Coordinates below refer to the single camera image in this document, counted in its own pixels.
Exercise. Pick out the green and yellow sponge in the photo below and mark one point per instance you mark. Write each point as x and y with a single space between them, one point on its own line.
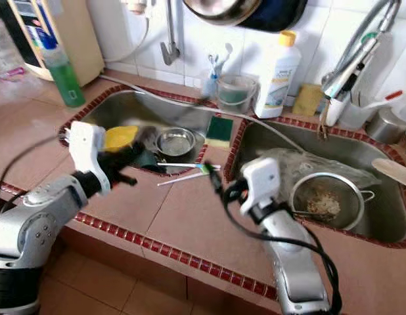
219 131

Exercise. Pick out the red tipped white utensil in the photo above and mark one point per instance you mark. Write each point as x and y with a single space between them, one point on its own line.
393 96

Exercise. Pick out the plain yellow sponge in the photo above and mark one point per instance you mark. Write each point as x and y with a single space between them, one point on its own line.
308 100

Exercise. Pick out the steel cup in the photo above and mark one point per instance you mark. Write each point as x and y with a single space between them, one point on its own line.
387 125

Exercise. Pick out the blue mug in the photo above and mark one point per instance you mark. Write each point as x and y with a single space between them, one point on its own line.
157 163

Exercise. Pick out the wooden spatula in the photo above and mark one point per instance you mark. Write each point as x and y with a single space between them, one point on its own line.
393 172

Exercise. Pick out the dark red kitchen cabinet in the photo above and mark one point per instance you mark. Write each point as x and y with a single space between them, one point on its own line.
196 269

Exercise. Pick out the beige water purifier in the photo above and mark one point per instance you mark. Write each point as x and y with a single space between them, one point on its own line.
85 39

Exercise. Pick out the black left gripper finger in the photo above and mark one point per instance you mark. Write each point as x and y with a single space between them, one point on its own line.
147 143
127 178

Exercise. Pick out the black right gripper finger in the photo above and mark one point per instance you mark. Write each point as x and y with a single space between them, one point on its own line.
217 182

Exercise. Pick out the white chopsticks with green clip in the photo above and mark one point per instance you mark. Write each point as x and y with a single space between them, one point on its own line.
209 169

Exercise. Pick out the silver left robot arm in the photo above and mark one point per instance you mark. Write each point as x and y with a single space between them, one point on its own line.
32 230

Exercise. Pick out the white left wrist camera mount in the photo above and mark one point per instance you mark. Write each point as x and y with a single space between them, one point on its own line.
88 154

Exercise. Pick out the clear toothbrush cup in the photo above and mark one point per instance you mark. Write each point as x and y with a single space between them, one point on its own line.
209 85

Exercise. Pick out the silver sink faucet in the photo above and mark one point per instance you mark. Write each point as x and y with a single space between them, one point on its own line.
354 69

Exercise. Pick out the white plastic jar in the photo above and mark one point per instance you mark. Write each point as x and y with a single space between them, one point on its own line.
6 49

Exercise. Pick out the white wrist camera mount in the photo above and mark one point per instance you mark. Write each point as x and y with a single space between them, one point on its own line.
88 154
261 180

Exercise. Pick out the steel mesh strainer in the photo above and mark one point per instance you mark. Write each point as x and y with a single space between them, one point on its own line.
328 207

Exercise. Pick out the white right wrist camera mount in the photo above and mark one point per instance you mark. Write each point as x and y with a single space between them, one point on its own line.
261 180

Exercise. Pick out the hanging dark blue pan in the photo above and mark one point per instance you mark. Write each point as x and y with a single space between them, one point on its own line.
285 16

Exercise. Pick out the white cup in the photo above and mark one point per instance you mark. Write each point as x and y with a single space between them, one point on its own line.
357 115

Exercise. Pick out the small steel bowl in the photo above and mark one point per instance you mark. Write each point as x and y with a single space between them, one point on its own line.
174 143

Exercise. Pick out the silver wall tap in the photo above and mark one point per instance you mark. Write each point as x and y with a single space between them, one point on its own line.
170 33

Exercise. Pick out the stainless steel double sink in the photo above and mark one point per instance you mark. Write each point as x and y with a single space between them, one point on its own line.
183 108

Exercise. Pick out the blue white toothbrush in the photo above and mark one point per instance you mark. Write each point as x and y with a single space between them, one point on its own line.
215 65

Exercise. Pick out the white detergent bottle yellow cap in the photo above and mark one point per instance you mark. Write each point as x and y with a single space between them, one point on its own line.
276 79

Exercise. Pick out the green dish soap bottle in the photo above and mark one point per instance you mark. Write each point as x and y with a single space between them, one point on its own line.
66 79

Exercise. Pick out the hanging steel pan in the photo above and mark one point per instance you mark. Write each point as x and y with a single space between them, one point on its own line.
223 10

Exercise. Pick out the pink white packet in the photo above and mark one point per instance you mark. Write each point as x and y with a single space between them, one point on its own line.
11 73

